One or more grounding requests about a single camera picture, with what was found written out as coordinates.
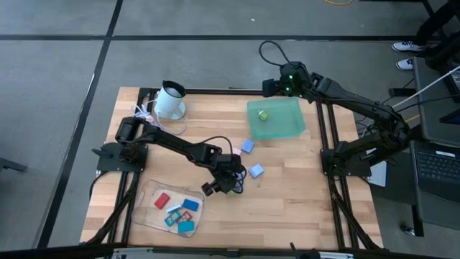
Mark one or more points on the white desk lamp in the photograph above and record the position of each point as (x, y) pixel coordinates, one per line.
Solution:
(169, 102)

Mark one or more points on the black stand foot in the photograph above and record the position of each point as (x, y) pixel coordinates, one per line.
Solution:
(10, 164)

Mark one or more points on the grey cart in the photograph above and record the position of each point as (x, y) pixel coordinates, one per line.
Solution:
(438, 122)

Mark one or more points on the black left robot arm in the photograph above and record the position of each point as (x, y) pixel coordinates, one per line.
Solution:
(172, 142)

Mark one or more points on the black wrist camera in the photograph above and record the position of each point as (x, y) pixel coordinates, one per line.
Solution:
(208, 188)

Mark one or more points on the person's shoe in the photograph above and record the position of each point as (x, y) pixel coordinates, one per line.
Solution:
(405, 64)
(406, 46)

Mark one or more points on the black laptop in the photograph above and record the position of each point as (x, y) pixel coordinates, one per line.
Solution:
(435, 165)

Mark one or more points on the light blue block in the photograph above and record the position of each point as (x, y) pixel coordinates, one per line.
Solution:
(248, 146)
(256, 170)

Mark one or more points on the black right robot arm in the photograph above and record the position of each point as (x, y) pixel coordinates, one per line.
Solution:
(359, 100)

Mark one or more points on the black power brick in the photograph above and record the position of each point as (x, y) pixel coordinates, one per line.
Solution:
(397, 92)

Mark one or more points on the black caster wheel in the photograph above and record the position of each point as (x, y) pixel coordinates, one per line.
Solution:
(408, 230)

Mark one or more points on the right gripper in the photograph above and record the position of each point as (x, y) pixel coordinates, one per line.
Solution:
(296, 86)

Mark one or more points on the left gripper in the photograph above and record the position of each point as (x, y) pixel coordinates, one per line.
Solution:
(230, 174)

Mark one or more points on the light blue digital clock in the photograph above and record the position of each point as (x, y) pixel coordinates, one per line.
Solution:
(174, 208)

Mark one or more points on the white paper sheet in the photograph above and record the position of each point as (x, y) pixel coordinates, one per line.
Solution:
(379, 176)

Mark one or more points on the pink USB wall charger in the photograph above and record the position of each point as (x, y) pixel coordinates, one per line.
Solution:
(237, 152)

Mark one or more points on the teal digital clock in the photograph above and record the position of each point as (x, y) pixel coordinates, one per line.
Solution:
(173, 218)
(186, 226)

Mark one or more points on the green dual-port USB charger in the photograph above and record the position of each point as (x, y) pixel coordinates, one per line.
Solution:
(263, 115)

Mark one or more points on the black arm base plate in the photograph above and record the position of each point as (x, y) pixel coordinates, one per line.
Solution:
(108, 160)
(345, 169)

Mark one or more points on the person's leg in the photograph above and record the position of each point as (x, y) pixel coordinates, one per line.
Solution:
(442, 50)
(436, 19)

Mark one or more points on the green translucent plastic bin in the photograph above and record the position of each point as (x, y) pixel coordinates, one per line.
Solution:
(284, 126)

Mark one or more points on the clear plastic bin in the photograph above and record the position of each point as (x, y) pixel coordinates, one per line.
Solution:
(147, 216)

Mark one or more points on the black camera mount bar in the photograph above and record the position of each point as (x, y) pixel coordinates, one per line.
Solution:
(54, 252)

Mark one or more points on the black aluminium frame rail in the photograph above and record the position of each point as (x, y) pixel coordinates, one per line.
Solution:
(319, 126)
(331, 126)
(215, 91)
(116, 205)
(130, 205)

